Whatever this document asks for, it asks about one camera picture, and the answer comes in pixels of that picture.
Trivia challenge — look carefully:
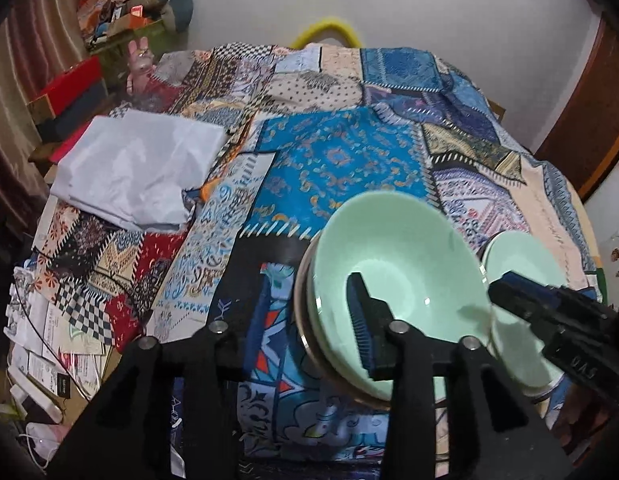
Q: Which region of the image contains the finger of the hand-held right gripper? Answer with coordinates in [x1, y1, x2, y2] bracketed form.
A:
[499, 271, 610, 321]
[488, 280, 560, 343]

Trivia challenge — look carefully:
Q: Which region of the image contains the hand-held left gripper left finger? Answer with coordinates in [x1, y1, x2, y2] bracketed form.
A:
[46, 280, 277, 480]

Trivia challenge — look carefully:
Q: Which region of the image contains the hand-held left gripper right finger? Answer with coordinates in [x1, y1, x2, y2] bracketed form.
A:
[345, 272, 573, 480]

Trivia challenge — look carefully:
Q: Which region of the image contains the mint green plate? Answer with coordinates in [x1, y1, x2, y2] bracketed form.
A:
[482, 231, 570, 396]

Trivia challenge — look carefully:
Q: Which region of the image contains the pink bowl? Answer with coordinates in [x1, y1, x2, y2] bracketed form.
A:
[294, 237, 395, 413]

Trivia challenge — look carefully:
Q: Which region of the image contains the white plate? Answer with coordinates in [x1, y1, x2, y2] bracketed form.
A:
[489, 270, 565, 402]

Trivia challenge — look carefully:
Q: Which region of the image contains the mint green bowl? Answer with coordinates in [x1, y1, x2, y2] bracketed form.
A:
[309, 191, 493, 403]

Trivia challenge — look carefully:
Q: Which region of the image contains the patchwork printed blanket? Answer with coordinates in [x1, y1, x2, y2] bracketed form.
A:
[9, 42, 603, 480]

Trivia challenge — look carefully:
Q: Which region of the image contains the brown wooden door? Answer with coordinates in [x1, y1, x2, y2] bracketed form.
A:
[534, 15, 619, 201]

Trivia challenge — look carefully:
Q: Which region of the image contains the white cloth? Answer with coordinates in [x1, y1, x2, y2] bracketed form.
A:
[49, 109, 227, 233]

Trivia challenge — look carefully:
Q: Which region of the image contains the pile of white papers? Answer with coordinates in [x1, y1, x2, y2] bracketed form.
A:
[4, 270, 110, 411]

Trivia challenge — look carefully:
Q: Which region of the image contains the red flat folder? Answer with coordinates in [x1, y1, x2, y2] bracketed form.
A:
[48, 120, 95, 166]

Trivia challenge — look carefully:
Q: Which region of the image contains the pink rabbit toy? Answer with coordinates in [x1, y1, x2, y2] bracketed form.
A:
[126, 37, 157, 96]

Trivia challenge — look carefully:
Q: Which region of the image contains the dark grey box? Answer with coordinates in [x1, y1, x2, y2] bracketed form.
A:
[36, 80, 110, 143]

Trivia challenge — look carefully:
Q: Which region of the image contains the red box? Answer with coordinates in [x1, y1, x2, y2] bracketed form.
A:
[28, 56, 104, 116]

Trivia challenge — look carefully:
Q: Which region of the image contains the striped brown curtain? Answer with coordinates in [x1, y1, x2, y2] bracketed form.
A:
[0, 0, 97, 221]

